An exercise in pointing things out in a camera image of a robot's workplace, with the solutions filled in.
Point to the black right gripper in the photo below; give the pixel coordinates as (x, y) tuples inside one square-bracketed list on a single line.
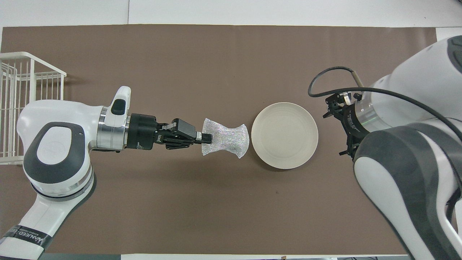
[(353, 122)]

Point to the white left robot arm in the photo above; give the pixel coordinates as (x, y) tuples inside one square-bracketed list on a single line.
[(54, 119)]

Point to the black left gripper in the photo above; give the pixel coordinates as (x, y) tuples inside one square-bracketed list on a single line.
[(142, 131)]

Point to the brown table mat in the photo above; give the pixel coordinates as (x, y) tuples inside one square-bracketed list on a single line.
[(180, 65)]

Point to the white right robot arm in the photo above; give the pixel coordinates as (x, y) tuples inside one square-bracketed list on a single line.
[(415, 169)]

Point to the cream round plate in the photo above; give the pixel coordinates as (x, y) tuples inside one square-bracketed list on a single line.
[(285, 135)]

